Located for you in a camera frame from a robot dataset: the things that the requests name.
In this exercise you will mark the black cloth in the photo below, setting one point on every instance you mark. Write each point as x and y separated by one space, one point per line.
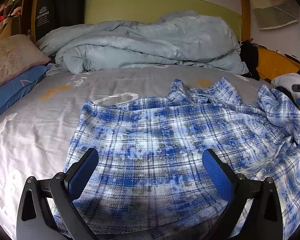
248 55

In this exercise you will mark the blue plaid shirt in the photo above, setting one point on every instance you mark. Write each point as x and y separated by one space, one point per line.
152 130

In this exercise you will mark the green headboard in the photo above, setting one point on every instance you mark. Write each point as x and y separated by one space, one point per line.
140 7

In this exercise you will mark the wooden bed frame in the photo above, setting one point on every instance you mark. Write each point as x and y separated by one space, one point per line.
245 17

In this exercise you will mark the grey printed bed sheet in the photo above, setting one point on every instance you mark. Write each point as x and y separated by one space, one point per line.
40 130

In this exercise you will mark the white folded garment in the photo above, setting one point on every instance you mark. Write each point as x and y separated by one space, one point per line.
287 80

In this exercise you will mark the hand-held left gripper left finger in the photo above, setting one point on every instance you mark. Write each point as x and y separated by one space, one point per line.
82 175

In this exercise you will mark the orange cloth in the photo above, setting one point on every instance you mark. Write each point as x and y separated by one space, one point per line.
272 65

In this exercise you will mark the black printed bag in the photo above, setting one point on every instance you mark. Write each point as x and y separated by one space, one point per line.
60 10

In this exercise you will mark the cluttered wooden shelf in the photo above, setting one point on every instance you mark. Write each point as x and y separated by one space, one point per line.
7 15

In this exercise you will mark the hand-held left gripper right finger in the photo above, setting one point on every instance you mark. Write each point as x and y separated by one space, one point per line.
217 177

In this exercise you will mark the blue pillow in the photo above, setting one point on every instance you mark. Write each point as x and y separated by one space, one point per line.
15 87

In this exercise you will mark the light blue duvet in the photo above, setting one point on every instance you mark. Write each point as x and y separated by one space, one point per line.
140 45

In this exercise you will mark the beige pillow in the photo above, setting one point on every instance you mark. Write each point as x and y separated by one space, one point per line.
12 57

